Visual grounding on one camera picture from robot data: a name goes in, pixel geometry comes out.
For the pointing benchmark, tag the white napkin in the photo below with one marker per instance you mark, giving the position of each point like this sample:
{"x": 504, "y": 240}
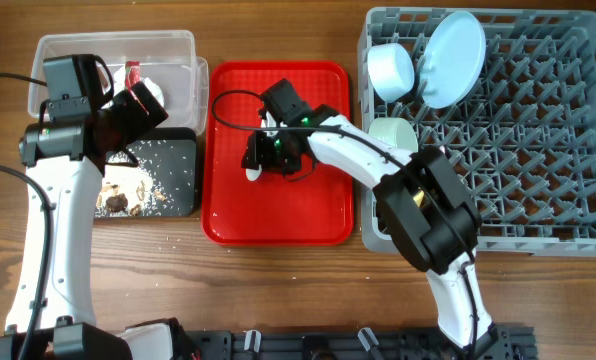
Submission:
{"x": 155, "y": 90}

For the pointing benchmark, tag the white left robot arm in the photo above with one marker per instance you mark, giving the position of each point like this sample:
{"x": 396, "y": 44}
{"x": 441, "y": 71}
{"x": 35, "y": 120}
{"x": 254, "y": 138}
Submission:
{"x": 52, "y": 315}

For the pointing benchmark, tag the light blue plate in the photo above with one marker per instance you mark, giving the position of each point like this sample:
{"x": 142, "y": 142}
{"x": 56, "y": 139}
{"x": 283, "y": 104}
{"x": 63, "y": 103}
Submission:
{"x": 453, "y": 60}

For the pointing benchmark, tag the rice and food scraps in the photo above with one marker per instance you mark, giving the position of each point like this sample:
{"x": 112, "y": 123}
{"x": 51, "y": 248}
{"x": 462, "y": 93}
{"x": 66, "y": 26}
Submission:
{"x": 128, "y": 187}

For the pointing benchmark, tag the mint green bowl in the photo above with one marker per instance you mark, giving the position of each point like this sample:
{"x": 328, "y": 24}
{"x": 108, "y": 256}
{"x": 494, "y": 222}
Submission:
{"x": 396, "y": 132}

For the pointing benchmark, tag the blue bowl with rice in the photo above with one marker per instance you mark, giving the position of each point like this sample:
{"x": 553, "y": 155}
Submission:
{"x": 390, "y": 71}

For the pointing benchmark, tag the cream plastic spoon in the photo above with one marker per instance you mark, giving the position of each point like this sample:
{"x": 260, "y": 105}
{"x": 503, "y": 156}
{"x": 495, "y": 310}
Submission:
{"x": 266, "y": 122}

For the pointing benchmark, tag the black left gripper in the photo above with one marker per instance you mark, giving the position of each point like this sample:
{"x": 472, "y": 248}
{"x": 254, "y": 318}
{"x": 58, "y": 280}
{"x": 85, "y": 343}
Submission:
{"x": 141, "y": 123}

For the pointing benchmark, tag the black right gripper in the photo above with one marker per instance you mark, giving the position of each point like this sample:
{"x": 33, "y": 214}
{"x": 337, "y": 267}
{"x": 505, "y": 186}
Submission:
{"x": 257, "y": 151}

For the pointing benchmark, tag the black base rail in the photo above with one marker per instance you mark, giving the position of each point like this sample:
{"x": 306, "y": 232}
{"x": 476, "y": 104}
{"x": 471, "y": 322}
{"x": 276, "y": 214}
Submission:
{"x": 500, "y": 342}

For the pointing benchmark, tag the grey dishwasher rack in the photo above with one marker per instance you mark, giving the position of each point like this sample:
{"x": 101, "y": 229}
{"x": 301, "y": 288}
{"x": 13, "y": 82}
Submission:
{"x": 523, "y": 140}

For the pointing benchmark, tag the yellow plastic cup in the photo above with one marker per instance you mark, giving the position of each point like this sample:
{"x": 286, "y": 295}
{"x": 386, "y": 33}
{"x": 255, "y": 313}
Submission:
{"x": 419, "y": 197}

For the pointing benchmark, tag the clear plastic waste bin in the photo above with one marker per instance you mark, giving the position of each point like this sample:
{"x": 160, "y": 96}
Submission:
{"x": 167, "y": 57}

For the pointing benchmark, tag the red serving tray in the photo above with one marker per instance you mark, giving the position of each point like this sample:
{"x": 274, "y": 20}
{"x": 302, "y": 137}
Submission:
{"x": 314, "y": 206}

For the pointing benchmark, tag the black food waste tray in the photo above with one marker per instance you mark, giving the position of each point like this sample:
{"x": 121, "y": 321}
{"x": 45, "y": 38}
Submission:
{"x": 173, "y": 170}

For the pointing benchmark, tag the red strawberry snack wrapper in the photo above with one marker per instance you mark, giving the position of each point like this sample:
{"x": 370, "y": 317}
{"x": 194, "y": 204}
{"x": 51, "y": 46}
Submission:
{"x": 132, "y": 73}

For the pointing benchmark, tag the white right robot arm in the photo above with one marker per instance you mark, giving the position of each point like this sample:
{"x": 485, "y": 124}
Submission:
{"x": 428, "y": 212}

